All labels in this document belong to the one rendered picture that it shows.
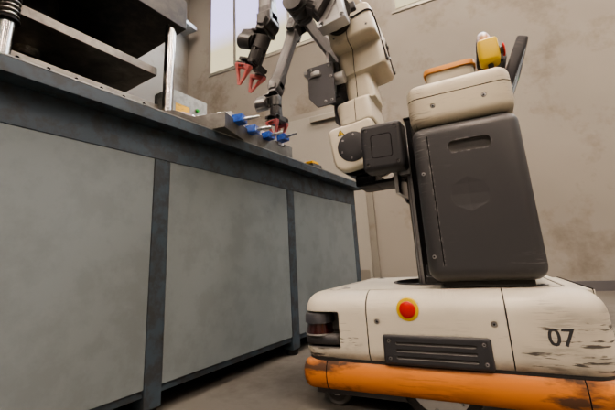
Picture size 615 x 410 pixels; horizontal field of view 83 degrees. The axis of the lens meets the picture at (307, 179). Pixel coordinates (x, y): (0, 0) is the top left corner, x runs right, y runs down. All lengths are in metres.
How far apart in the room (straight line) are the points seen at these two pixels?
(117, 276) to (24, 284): 0.19
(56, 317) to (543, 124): 3.78
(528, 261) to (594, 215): 2.94
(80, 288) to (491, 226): 0.94
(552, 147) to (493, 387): 3.16
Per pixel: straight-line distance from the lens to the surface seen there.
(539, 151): 3.86
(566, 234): 3.78
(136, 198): 1.04
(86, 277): 0.97
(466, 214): 0.91
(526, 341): 0.88
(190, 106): 2.48
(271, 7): 1.41
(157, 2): 2.43
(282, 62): 1.79
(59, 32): 2.17
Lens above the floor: 0.36
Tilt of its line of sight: 13 degrees up
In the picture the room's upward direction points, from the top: 3 degrees counter-clockwise
